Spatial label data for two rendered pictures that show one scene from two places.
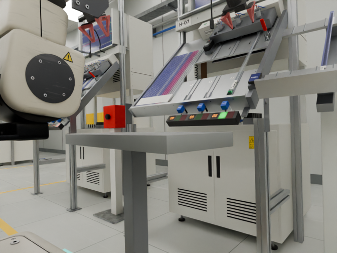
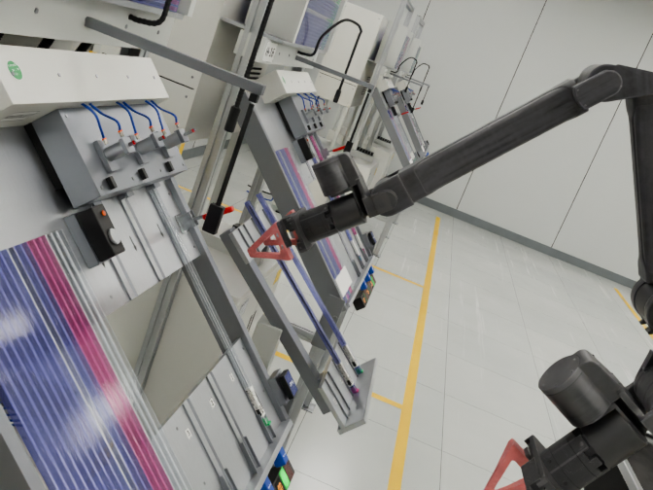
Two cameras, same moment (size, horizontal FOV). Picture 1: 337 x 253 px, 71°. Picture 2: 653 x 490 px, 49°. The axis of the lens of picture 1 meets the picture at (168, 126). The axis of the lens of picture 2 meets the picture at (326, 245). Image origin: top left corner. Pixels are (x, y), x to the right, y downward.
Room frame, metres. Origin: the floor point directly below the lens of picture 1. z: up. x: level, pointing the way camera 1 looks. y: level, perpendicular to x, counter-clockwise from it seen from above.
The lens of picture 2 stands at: (1.70, 0.72, 1.45)
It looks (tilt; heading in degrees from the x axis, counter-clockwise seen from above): 15 degrees down; 234
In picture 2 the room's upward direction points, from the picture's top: 21 degrees clockwise
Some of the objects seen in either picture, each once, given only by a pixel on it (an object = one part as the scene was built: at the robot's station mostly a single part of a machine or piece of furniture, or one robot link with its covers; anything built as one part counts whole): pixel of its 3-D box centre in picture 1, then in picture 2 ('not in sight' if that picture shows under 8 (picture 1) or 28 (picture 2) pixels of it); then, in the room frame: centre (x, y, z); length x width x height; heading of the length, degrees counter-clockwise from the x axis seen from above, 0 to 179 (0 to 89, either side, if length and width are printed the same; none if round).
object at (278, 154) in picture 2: not in sight; (236, 248); (0.48, -1.44, 0.65); 1.01 x 0.73 x 1.29; 139
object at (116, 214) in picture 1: (116, 160); not in sight; (1.71, 0.38, 0.39); 0.24 x 0.24 x 0.78; 49
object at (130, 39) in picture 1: (110, 97); not in sight; (2.55, 0.62, 0.95); 1.33 x 0.82 x 1.90; 139
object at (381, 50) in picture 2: not in sight; (355, 113); (-1.71, -4.22, 0.95); 1.36 x 0.82 x 1.90; 139
